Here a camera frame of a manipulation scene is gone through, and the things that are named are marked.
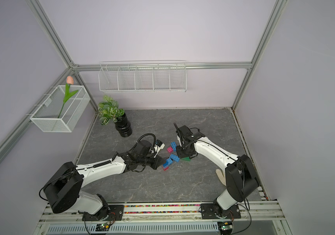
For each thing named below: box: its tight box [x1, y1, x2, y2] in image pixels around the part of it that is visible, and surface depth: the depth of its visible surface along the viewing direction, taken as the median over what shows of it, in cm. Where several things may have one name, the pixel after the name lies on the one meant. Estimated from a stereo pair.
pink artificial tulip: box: [57, 75, 79, 119], surface depth 82 cm
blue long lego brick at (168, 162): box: [162, 157, 173, 168], surface depth 87 cm
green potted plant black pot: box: [97, 94, 133, 138], surface depth 88 cm
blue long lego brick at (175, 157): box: [169, 153, 181, 163], surface depth 93 cm
